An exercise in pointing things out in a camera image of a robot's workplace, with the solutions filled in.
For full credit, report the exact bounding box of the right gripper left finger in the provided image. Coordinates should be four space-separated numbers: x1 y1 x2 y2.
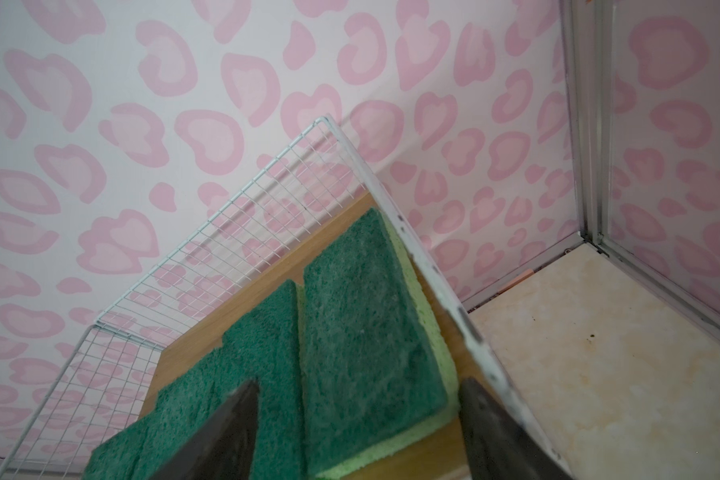
151 379 260 480

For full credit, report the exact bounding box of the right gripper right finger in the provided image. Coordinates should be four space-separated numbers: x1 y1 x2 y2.
458 377 570 480

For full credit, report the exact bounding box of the green sponge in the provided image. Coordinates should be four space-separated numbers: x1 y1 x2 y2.
301 208 459 479
215 280 306 479
128 350 229 480
82 418 149 480

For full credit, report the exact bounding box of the white wire wooden shelf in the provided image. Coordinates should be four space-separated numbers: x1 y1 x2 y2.
0 115 577 480

